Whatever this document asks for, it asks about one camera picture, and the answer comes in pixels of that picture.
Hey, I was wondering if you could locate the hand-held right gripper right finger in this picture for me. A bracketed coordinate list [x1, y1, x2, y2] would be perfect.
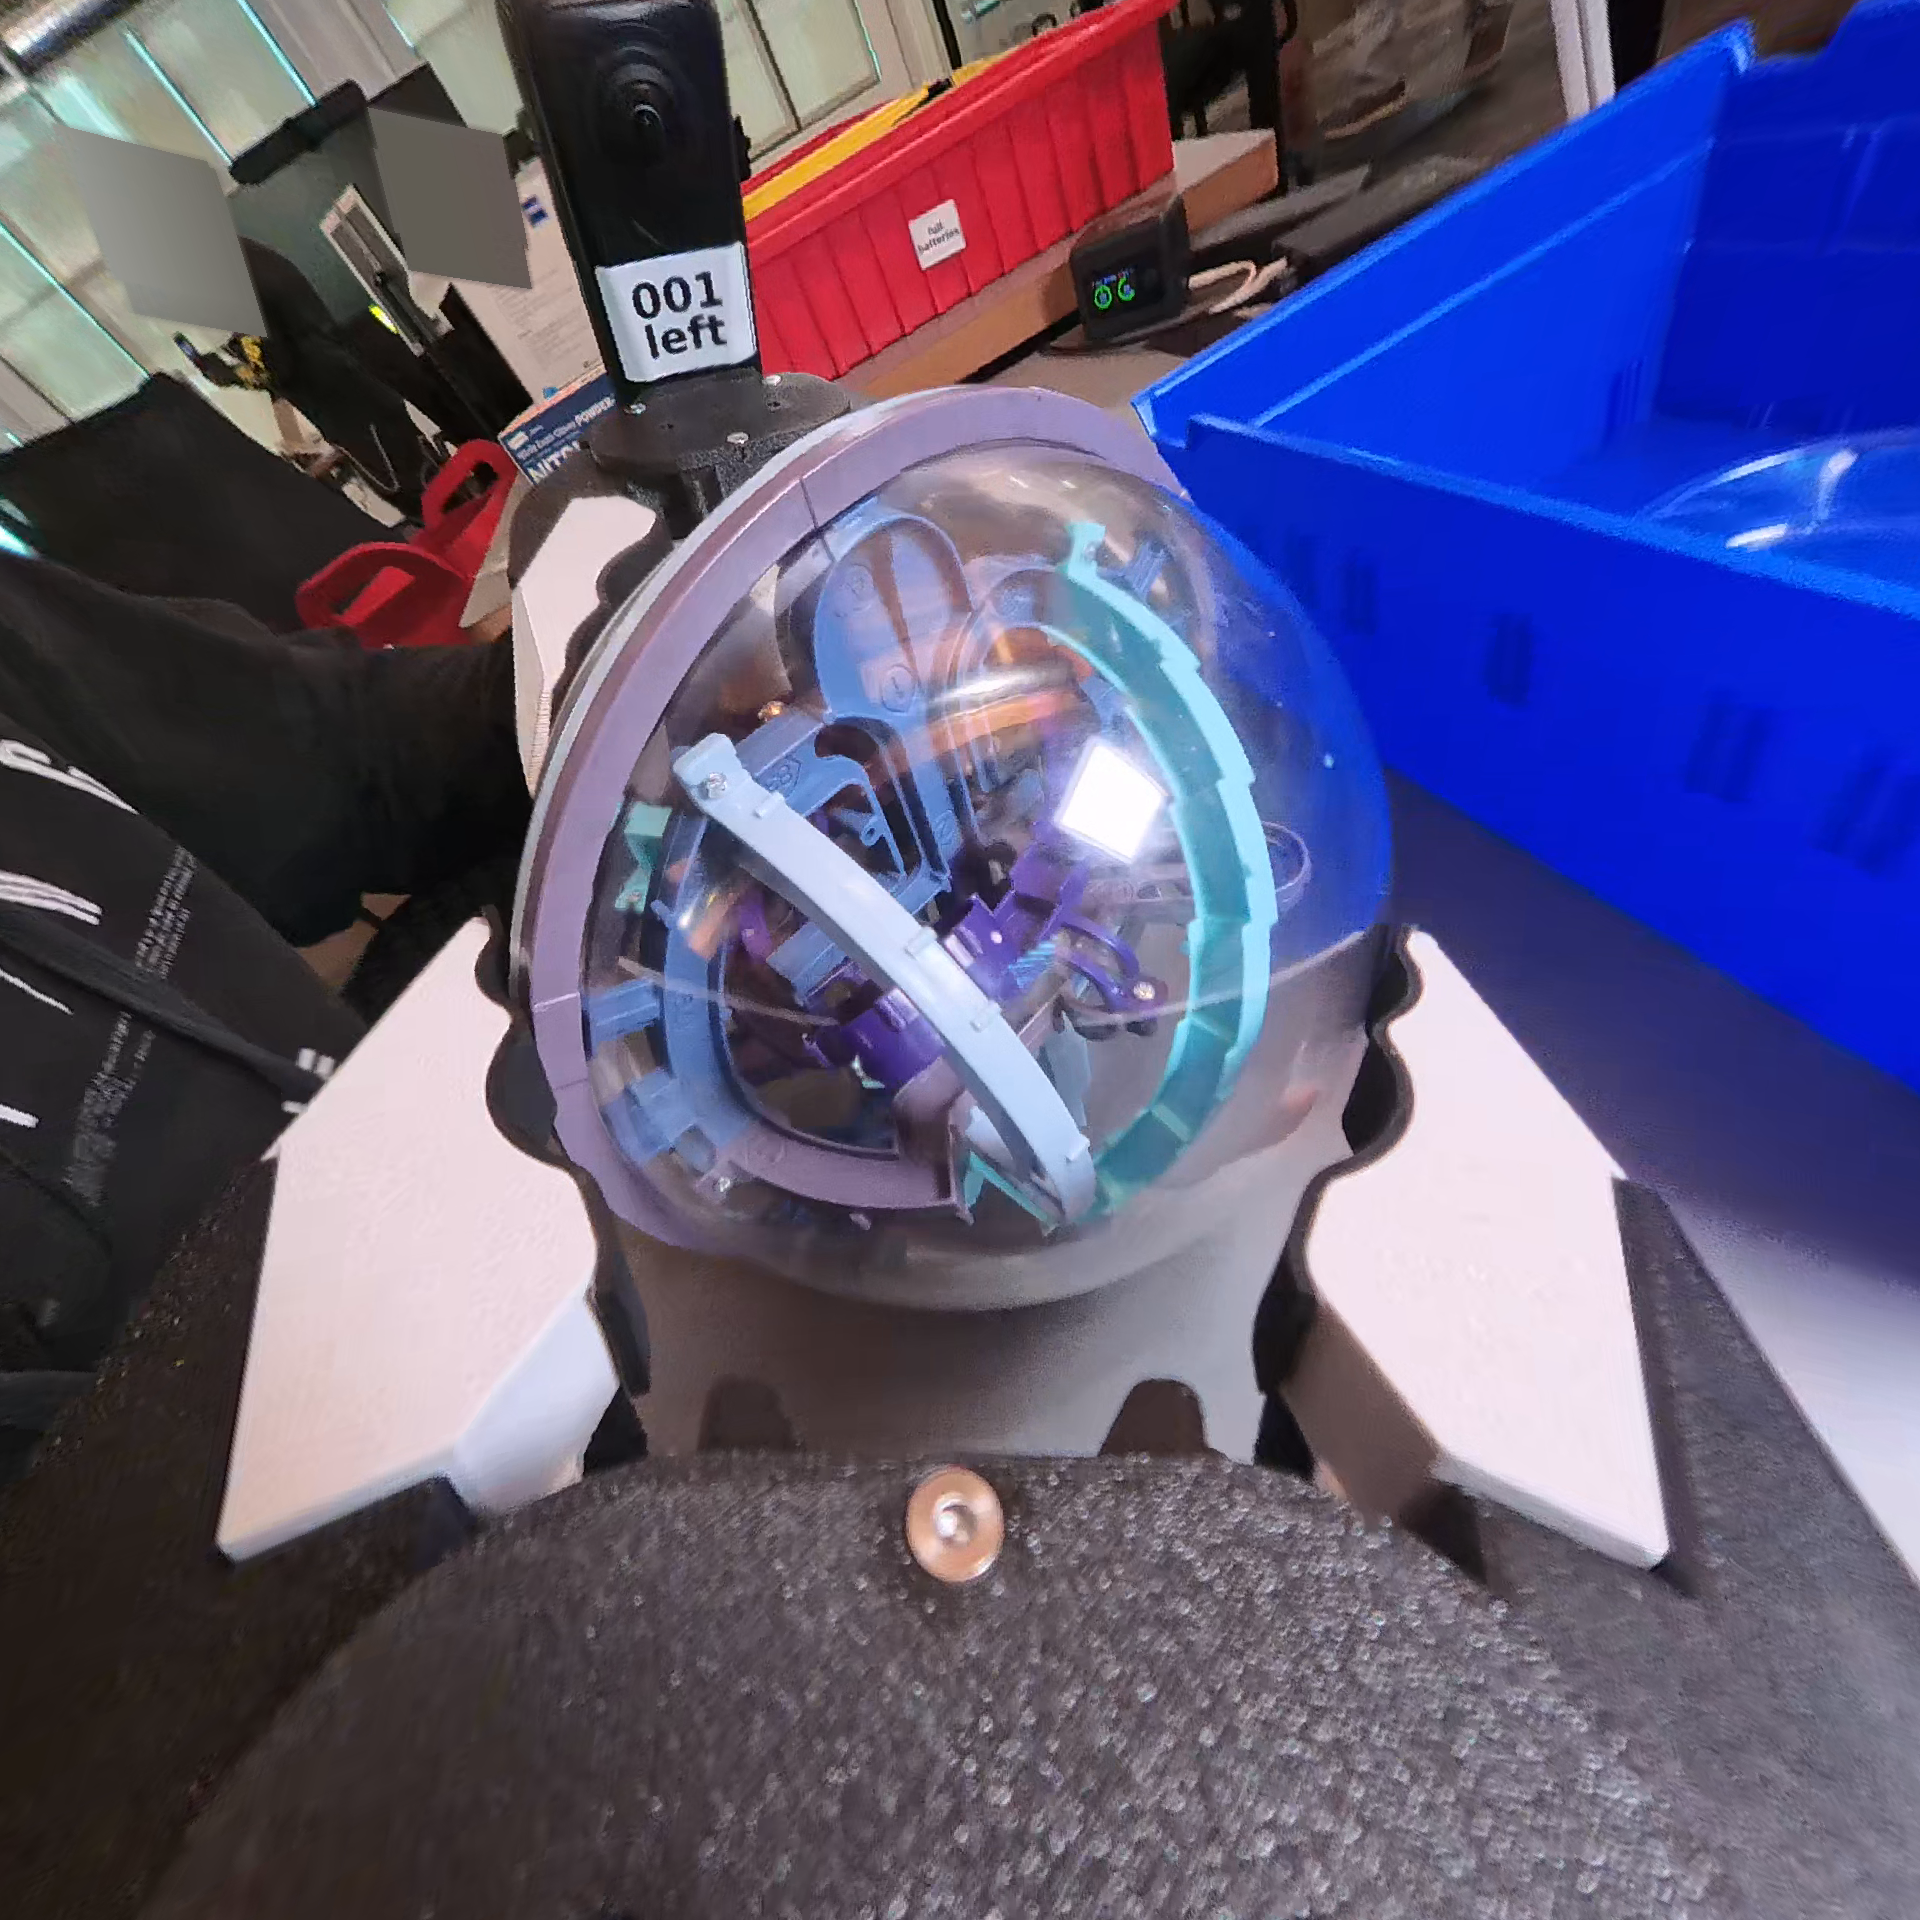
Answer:
[1277, 930, 1674, 1571]

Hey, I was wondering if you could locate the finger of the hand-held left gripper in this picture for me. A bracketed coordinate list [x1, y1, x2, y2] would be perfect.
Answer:
[506, 490, 668, 788]

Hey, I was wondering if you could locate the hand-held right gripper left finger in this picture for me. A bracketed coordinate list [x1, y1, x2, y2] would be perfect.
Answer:
[218, 916, 632, 1561]

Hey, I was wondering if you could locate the clear plastic maze ball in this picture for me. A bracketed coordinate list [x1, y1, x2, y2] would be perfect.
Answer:
[518, 386, 1399, 1311]

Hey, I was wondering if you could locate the blue plastic bin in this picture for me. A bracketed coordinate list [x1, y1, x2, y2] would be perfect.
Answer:
[1136, 0, 1920, 1086]

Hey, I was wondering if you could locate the person's left forearm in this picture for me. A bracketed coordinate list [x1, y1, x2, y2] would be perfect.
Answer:
[0, 556, 536, 948]

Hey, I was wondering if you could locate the clear plastic ball stand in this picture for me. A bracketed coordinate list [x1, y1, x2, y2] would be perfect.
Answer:
[1644, 430, 1920, 576]

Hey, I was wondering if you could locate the blue glove box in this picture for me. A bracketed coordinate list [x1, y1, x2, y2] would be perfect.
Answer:
[496, 376, 624, 487]

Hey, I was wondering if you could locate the yellow plastic bin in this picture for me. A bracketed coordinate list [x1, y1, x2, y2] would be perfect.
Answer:
[745, 85, 932, 205]

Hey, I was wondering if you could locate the red plastic bin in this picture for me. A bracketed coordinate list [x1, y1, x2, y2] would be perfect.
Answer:
[736, 0, 1178, 376]

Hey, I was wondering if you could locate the black backpack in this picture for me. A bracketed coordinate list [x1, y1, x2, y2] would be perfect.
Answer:
[0, 734, 368, 1472]

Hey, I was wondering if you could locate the black digital timer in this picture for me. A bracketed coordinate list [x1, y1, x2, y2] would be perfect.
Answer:
[1073, 196, 1197, 338]

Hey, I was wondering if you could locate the red plastic handle tool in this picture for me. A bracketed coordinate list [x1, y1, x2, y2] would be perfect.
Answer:
[292, 443, 528, 645]

